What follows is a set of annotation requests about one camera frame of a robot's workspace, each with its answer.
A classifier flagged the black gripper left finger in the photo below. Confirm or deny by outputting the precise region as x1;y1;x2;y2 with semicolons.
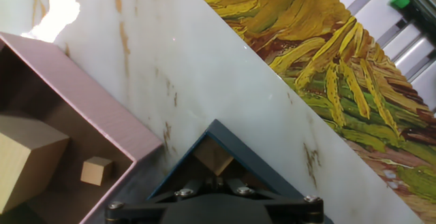
104;178;207;224

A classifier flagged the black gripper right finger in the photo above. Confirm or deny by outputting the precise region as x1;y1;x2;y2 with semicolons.
223;177;325;224

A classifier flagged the tiny wooden cube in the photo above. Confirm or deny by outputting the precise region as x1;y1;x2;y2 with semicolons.
80;155;114;187

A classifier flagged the dark blue cardboard box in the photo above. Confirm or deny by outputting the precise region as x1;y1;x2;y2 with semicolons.
146;118;335;224

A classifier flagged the medium wooden cube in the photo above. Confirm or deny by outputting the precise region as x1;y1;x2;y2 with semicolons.
192;135;236;177

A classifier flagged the large wooden cube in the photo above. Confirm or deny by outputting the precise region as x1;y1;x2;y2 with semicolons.
0;114;71;215

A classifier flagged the pink cardboard box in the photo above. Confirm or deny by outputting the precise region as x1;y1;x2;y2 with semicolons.
0;31;164;224

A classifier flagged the yellow green painted cloth strip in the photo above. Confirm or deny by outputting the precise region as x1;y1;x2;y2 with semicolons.
183;0;436;224

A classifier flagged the white marble pattern mat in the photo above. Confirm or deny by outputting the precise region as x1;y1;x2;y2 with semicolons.
0;0;425;224

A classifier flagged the green handled screwdriver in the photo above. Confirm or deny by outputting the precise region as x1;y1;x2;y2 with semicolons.
389;0;436;33

